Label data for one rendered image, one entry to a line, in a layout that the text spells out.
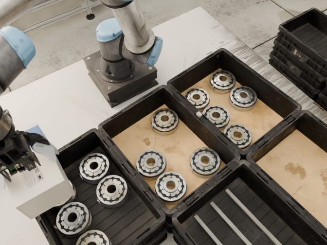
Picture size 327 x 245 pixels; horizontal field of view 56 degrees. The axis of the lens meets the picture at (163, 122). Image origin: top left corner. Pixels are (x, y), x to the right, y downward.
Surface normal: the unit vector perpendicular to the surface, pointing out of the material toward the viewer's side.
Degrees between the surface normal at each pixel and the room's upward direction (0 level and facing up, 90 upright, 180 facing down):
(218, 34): 0
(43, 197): 90
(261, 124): 0
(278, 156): 0
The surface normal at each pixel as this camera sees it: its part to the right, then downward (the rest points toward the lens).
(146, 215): -0.04, -0.56
